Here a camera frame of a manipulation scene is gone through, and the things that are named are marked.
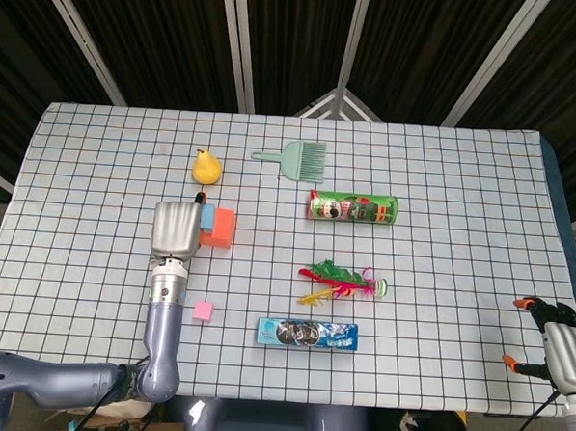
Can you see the blue Oreo cookie box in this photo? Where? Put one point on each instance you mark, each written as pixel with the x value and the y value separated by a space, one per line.
pixel 306 334

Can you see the large orange foam cube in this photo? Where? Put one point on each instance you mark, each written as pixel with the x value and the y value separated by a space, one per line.
pixel 222 231

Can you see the medium blue foam cube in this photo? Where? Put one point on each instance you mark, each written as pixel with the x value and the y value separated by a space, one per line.
pixel 208 217

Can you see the small pink foam cube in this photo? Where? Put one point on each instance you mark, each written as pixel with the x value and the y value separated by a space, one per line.
pixel 203 311

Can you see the green Pringles can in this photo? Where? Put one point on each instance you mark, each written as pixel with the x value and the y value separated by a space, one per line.
pixel 356 208

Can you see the grey-blue robot torso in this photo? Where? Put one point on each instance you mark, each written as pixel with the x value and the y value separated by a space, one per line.
pixel 267 427

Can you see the black folding partition screen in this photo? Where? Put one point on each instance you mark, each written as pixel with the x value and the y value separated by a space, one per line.
pixel 171 40

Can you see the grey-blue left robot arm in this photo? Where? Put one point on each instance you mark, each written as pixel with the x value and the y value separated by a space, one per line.
pixel 163 344

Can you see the colourful feather shuttlecock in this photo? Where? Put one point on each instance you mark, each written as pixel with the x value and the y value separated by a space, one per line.
pixel 338 278

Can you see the yellow plastic pear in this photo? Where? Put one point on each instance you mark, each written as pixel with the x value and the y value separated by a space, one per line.
pixel 206 170

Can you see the white metal stand foot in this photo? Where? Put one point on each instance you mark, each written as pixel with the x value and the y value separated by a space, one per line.
pixel 339 104

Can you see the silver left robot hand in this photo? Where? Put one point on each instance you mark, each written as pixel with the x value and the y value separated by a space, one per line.
pixel 173 229

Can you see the white plastic bag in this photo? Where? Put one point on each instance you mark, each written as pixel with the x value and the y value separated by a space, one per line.
pixel 118 407

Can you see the light blue checked tablecloth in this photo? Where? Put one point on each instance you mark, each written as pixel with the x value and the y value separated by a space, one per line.
pixel 435 262

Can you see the green plastic comb brush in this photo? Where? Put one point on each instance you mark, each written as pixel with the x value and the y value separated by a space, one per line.
pixel 300 160

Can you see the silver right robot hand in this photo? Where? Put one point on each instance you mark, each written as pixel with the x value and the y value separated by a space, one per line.
pixel 568 358

